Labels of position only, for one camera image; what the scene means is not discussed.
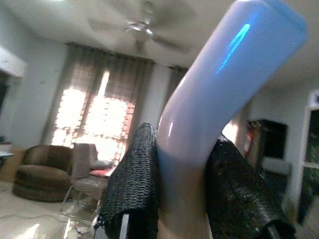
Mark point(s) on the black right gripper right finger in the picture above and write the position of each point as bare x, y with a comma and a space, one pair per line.
239, 189

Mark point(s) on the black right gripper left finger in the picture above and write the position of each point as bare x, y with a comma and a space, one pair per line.
132, 184

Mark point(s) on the red cushion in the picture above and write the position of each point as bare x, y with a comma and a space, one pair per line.
99, 172

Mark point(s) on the grey pillow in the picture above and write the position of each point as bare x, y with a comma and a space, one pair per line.
101, 164

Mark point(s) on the clear acrylic chair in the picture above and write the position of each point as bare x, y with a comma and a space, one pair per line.
82, 184

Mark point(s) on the brown round armchair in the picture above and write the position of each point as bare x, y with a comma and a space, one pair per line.
42, 171

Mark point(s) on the brown sheer curtain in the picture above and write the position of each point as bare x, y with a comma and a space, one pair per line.
99, 99

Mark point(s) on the silver ceiling fan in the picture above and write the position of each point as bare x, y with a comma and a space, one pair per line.
147, 27

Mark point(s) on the black wall television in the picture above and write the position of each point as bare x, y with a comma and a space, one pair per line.
271, 139

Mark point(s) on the white door frame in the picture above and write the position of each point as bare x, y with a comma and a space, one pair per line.
307, 154

